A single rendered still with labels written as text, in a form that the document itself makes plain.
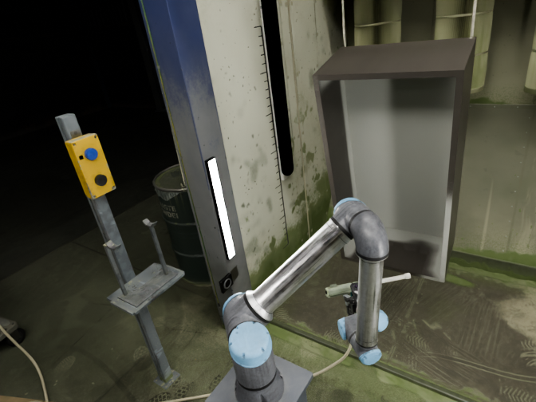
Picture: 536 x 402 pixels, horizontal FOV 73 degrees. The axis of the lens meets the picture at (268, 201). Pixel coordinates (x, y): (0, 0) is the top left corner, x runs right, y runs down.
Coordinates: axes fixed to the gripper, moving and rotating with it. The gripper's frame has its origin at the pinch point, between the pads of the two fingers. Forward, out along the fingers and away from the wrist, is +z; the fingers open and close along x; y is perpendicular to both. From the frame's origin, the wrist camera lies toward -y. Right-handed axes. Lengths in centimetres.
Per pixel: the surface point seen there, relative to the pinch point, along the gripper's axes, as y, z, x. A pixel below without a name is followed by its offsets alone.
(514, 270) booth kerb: 21, 31, 134
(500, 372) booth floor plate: 53, -19, 72
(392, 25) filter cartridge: -158, 55, 78
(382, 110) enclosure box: -94, -3, 32
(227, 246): -32, 27, -59
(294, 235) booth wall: -19, 89, -4
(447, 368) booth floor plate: 51, -8, 48
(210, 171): -76, 8, -62
